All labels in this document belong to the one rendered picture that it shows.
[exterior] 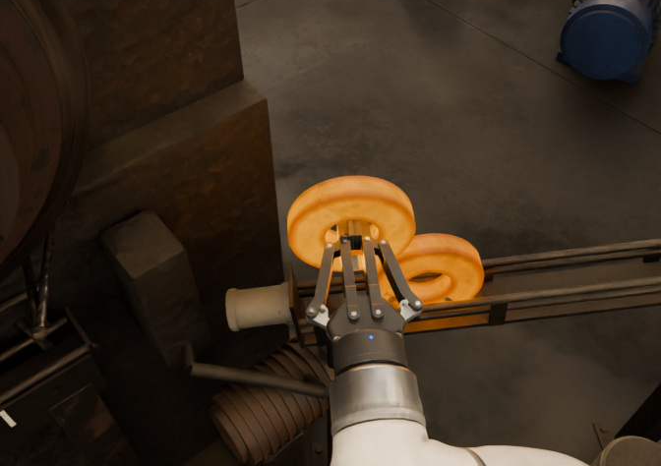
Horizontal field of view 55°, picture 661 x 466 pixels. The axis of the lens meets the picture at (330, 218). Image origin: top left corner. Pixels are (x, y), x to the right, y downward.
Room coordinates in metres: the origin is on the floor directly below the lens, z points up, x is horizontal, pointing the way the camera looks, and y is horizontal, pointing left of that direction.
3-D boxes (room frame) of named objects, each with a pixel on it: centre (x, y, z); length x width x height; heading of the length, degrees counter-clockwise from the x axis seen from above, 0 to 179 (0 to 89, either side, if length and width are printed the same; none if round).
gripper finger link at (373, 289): (0.41, -0.05, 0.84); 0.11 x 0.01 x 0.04; 3
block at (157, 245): (0.51, 0.24, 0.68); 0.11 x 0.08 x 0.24; 39
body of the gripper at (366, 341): (0.34, -0.04, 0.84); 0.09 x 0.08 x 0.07; 4
